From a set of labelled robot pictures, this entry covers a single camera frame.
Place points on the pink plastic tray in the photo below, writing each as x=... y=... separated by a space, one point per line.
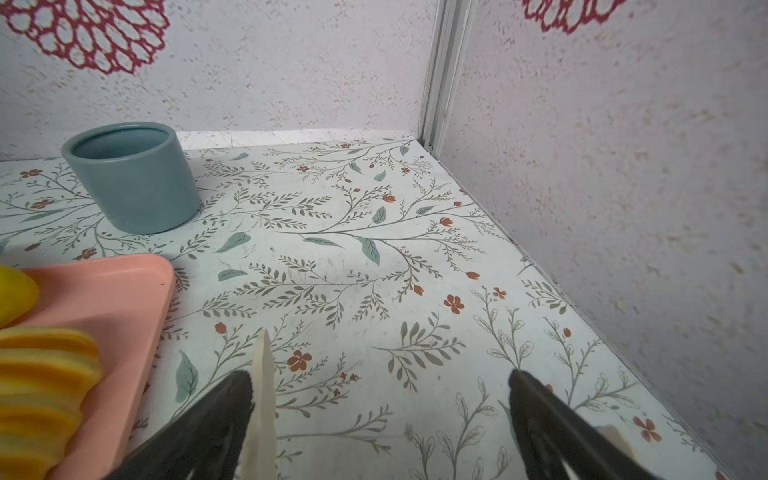
x=122 y=302

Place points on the teal ceramic cup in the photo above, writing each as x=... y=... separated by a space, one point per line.
x=137 y=174

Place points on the steel tongs with cream tips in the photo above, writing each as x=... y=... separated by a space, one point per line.
x=259 y=451

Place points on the long striped bread roll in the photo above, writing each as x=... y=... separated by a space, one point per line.
x=46 y=373

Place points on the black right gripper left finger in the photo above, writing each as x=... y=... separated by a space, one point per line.
x=204 y=443

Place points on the yellow-orange glazed bun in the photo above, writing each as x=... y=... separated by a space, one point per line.
x=19 y=294

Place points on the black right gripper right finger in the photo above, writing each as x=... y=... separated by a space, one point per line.
x=556 y=443

